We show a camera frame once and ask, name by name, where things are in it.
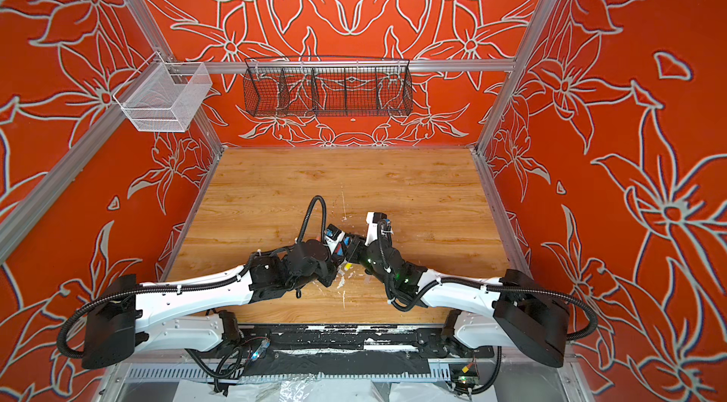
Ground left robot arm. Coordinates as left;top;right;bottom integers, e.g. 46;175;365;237
56;237;350;370

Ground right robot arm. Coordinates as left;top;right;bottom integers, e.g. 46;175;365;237
332;235;598;368

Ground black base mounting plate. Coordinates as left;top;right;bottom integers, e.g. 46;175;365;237
191;323;490;379

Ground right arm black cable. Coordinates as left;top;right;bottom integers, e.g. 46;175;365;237
379;219;598;341

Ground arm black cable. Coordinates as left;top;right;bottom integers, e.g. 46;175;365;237
379;219;598;341
298;194;329;244

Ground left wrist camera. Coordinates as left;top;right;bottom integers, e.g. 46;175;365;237
322;224;346;253

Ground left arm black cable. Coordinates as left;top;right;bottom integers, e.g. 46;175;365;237
298;194;329;244

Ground black wire basket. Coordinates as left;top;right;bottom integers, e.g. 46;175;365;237
242;56;414;118

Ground white wire basket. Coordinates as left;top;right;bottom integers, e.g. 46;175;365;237
112;53;212;132

